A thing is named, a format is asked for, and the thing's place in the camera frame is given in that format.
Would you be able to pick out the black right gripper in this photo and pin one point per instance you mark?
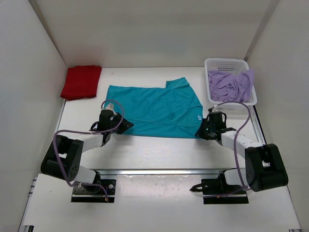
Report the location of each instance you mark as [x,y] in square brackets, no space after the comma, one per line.
[201,134]

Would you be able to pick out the red t shirt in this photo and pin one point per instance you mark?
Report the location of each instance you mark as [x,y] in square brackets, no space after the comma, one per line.
[81,83]

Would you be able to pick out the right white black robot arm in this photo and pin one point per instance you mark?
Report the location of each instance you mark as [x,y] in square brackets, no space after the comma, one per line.
[260,167]

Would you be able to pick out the aluminium frame rail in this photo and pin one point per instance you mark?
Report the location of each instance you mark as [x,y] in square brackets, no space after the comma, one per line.
[158,171]

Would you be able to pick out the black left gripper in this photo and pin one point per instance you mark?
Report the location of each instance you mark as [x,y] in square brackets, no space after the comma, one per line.
[125,125]

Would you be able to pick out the teal t shirt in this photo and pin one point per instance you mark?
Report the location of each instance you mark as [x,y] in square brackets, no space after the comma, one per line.
[172,112]

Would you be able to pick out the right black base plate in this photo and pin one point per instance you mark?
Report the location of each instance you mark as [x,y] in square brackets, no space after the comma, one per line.
[217,191]

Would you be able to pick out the lavender t shirt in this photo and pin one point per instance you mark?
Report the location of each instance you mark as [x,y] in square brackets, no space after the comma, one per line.
[228,87]

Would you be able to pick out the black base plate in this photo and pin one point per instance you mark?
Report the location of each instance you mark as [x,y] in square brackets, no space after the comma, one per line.
[89,194]
[217,191]

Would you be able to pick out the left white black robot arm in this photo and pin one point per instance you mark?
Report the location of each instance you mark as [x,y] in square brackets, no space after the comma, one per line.
[63,157]

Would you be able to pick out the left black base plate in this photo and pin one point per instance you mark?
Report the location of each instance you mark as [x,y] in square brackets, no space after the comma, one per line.
[89,194]

